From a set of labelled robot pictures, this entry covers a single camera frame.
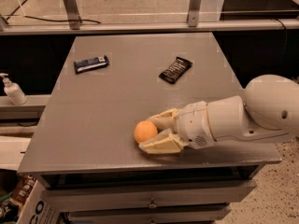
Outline black cable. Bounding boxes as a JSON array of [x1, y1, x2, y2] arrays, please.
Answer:
[[6, 0, 102, 25]]

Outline orange fruit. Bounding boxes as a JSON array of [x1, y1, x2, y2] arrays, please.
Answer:
[[134, 120, 158, 144]]

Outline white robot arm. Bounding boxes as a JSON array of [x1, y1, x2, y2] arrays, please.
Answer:
[[138, 75, 299, 154]]

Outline metal railing frame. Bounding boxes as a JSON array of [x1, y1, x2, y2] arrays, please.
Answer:
[[0, 0, 299, 35]]

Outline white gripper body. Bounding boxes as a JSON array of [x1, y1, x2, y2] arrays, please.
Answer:
[[175, 102, 214, 149]]

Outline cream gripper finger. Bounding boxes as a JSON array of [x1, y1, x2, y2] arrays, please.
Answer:
[[138, 129, 189, 154], [148, 108, 179, 131]]

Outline black snack bar wrapper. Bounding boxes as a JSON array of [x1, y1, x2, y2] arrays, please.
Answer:
[[159, 57, 192, 84]]

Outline blue rxbar blueberry bar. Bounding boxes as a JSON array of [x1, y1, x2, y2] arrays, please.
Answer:
[[74, 56, 109, 74]]

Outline white pump bottle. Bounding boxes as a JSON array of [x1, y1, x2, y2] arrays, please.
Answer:
[[0, 73, 27, 105]]

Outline top drawer knob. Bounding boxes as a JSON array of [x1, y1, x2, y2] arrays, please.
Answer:
[[148, 200, 158, 209]]

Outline grey drawer cabinet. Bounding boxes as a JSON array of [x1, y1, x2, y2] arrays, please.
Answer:
[[20, 33, 280, 224]]

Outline white cardboard box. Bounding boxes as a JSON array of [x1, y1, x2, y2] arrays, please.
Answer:
[[17, 181, 59, 224]]

